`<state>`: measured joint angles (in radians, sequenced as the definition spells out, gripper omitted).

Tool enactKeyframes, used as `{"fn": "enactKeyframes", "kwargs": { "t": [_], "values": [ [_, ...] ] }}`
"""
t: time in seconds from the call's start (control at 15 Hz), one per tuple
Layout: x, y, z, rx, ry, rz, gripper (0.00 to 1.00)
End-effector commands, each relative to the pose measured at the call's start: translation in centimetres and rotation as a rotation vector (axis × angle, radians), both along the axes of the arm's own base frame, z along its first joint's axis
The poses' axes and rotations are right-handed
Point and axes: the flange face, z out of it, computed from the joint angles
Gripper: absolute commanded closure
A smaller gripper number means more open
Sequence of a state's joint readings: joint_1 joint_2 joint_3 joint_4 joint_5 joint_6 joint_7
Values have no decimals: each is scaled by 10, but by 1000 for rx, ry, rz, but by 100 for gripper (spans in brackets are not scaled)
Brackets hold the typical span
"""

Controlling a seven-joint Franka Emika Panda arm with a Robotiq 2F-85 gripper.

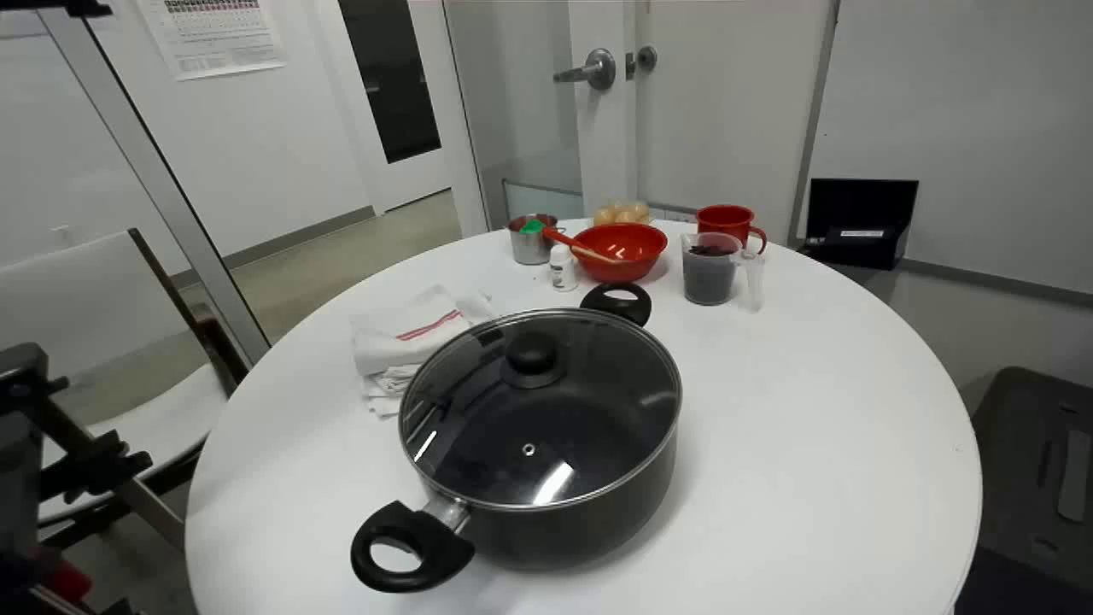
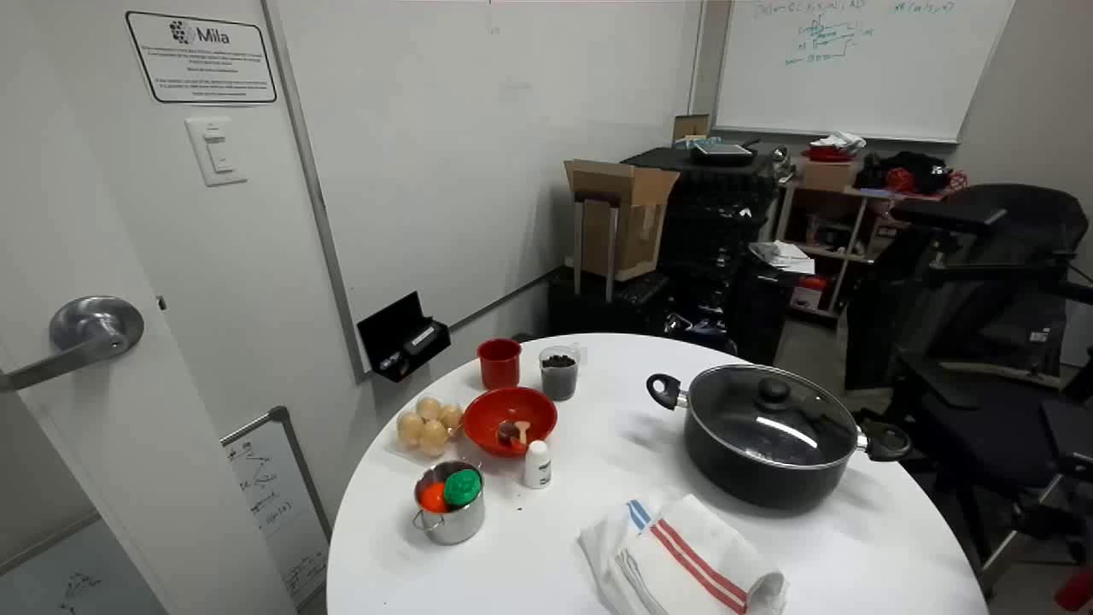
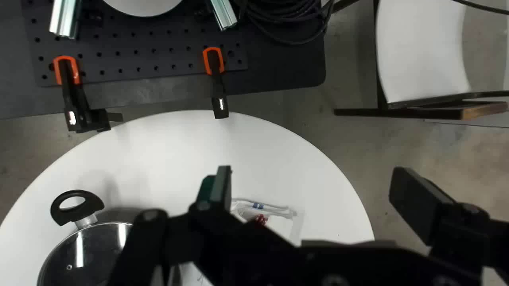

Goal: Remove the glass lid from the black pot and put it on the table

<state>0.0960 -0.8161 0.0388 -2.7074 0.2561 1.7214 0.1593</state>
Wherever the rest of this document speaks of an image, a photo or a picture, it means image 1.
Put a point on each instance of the red bowl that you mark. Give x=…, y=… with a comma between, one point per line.
x=623, y=246

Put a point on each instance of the black cooking pot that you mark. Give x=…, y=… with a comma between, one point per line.
x=567, y=528

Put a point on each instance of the red mug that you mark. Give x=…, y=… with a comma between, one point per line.
x=725, y=219

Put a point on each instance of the glass lid with black knob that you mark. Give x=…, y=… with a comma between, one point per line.
x=581, y=422

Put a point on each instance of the white towel with red stripe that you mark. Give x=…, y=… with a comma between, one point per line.
x=396, y=341

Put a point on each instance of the open black case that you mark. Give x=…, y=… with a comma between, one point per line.
x=859, y=217

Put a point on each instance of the grey metal frame pole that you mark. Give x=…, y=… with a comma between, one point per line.
x=148, y=172

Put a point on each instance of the metal cup with toys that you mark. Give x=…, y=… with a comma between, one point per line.
x=526, y=246

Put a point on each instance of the clear measuring cup dark liquid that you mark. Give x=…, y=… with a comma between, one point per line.
x=709, y=278

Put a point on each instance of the white door with dark window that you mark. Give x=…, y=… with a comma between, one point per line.
x=387, y=79

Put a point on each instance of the silver door lock knob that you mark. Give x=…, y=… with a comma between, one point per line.
x=643, y=59

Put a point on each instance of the black bin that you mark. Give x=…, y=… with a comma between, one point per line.
x=1029, y=491

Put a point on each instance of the white wall poster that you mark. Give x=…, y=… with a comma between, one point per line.
x=216, y=35

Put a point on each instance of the beige egg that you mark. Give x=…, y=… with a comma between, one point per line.
x=606, y=212
x=631, y=212

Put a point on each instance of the small white shaker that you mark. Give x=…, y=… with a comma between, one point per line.
x=561, y=271

